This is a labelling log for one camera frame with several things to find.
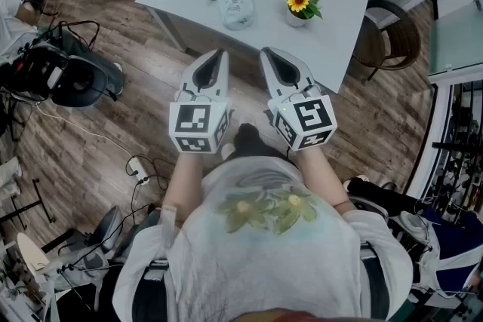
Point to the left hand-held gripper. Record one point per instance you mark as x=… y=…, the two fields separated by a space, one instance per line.
x=190 y=120

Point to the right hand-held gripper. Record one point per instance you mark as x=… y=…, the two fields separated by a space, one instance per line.
x=309 y=115

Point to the light green pouch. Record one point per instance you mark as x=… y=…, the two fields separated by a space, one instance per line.
x=235 y=11

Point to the person's right forearm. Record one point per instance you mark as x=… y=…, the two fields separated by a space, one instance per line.
x=320 y=177

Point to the person's left forearm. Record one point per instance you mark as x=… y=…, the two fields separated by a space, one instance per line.
x=186 y=181

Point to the sunflower in white pot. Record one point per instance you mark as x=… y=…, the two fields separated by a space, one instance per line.
x=298 y=0

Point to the person's black trousers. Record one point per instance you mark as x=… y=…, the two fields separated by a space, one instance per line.
x=247 y=141

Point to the person's white shoe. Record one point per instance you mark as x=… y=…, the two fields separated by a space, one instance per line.
x=227 y=151

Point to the white power strip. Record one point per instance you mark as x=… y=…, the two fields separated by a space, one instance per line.
x=136 y=169

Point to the dark wicker chair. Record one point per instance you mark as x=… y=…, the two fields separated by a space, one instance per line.
x=403 y=37

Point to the black office chair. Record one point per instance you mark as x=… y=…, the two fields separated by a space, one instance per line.
x=79 y=83

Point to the black metal railing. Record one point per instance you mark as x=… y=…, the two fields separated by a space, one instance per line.
x=453 y=144

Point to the dark stool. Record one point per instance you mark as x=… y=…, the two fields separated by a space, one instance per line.
x=107 y=226

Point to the person's white floral shirt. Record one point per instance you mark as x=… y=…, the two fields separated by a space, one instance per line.
x=264 y=267

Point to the black metal stand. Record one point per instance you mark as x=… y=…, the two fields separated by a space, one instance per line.
x=39 y=201

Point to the white cloth bundle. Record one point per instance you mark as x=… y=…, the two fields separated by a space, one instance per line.
x=9 y=171

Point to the round white table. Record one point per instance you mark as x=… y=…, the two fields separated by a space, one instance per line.
x=32 y=250

